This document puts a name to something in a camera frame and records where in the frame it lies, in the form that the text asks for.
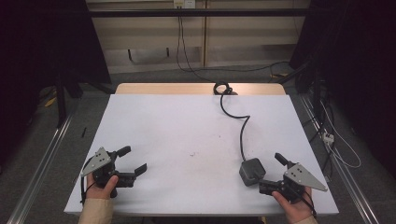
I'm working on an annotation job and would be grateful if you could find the black power adapter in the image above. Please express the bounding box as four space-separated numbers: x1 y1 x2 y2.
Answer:
238 157 267 188

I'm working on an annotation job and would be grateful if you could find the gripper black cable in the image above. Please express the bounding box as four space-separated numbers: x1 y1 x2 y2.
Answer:
79 155 96 205
288 181 318 217

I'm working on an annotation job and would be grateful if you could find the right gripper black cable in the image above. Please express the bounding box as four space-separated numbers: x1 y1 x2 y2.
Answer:
288 181 318 217

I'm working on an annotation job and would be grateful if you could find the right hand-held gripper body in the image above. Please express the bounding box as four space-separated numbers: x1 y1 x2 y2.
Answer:
258 162 329 205

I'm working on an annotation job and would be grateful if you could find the person's right hand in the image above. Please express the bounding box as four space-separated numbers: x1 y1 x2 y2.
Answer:
271 186 317 224

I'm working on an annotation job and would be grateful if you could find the black adapter cable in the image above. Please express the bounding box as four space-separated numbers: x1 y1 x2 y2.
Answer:
212 80 252 161

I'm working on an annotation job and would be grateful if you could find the aluminium floor rail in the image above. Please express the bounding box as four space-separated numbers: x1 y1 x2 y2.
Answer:
6 111 78 224
299 93 380 224

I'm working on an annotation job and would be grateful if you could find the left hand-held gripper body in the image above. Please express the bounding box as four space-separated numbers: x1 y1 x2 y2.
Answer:
79 147 136 199

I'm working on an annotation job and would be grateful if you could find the black wall cable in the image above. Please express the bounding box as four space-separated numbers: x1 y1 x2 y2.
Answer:
175 14 217 84

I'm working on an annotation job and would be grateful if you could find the black metal stand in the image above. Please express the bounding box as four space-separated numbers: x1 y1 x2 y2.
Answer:
55 74 68 129

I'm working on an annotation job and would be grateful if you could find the white wall socket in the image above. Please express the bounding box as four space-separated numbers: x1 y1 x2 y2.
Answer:
173 0 197 9

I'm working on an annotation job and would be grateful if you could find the black horizontal bar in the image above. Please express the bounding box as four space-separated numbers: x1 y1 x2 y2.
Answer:
88 7 313 19

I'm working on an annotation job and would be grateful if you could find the white table cover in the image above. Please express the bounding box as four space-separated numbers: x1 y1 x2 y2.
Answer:
64 93 340 217

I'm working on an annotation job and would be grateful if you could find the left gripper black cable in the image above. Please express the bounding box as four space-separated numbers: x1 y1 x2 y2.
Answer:
79 155 96 205

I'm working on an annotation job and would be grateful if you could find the wooden table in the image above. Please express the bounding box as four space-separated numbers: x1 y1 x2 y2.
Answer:
114 82 287 96

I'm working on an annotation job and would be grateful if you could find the black curtain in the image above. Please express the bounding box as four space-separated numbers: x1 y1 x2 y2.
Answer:
289 0 396 180
0 0 112 162

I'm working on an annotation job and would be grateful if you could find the white cable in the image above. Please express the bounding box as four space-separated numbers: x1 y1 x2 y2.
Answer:
319 100 362 170

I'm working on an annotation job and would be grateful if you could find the person's left hand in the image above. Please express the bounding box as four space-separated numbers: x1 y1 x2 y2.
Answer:
85 173 120 201

